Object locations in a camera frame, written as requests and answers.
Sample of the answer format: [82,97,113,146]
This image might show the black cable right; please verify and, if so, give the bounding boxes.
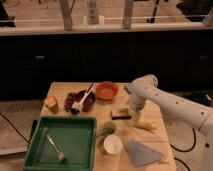
[170,128,198,154]

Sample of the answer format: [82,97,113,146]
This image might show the black cable left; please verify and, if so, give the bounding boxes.
[0,112,31,144]

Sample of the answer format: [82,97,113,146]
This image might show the green toy vegetable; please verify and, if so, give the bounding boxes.
[96,121,116,137]

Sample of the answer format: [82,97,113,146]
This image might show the metal fork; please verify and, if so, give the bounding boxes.
[47,134,65,162]

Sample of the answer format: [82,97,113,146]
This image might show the black cable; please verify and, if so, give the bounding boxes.
[0,112,31,144]
[170,128,198,154]

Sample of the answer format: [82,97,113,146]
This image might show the green plastic tray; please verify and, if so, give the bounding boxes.
[23,116,97,171]

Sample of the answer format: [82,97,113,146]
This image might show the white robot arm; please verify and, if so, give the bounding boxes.
[127,74,213,171]

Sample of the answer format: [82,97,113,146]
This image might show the orange bowl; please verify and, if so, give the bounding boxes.
[95,82,119,100]

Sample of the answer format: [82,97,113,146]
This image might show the dark cabinet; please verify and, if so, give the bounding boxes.
[0,30,213,100]

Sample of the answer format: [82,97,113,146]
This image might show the grey blue cloth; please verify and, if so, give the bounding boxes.
[124,139,163,167]

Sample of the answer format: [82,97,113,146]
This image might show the white cup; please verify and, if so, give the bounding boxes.
[103,135,123,155]

